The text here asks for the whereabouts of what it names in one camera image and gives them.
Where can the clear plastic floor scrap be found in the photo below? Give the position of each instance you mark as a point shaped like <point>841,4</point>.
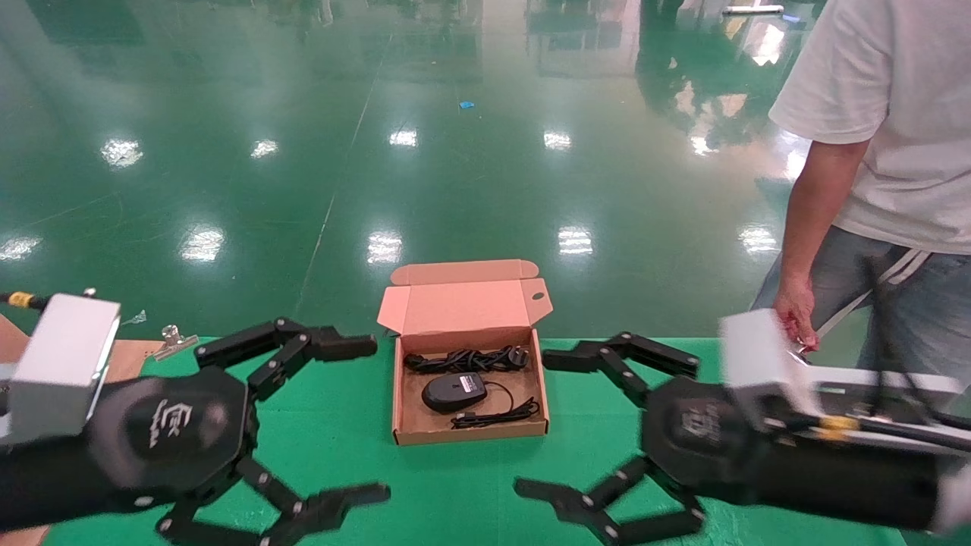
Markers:
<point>135,318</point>

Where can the silver spring clip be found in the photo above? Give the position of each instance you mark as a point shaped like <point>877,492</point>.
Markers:
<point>173,343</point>

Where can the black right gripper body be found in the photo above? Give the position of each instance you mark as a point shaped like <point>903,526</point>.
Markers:
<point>698,440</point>

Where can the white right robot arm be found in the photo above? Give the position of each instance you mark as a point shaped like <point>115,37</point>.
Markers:
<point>850,478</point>

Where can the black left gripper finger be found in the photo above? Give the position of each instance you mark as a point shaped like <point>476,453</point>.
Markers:
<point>303,345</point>
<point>303,516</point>

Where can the jeans wearer's right forearm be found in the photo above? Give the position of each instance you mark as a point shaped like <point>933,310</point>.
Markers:
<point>815,220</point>

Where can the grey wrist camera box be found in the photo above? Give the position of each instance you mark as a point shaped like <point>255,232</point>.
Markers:
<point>61,364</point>
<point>758,364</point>

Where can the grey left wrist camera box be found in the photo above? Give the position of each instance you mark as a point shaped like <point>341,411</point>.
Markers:
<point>61,364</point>

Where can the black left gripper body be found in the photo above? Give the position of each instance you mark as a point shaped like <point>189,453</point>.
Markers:
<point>174,432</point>

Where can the open flat cardboard box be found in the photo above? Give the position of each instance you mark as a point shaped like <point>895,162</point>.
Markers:
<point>463,307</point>

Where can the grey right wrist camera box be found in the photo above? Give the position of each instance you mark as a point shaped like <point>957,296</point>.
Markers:
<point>758,364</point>

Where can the green tablecloth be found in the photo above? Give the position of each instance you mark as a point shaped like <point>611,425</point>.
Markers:
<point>341,425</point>

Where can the white table foot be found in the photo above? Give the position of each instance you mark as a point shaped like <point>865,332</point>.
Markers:
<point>752,9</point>

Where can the jeans wearer's right hand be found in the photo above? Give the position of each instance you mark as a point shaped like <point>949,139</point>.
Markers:
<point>796,311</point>

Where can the brown carton with red print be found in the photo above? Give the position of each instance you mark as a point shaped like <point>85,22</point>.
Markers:
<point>11,341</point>

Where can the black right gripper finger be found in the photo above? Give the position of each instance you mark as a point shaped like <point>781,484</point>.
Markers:
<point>607,353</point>
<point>614,527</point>

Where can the person in jeans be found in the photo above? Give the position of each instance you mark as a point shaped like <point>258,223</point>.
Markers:
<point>910,114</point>

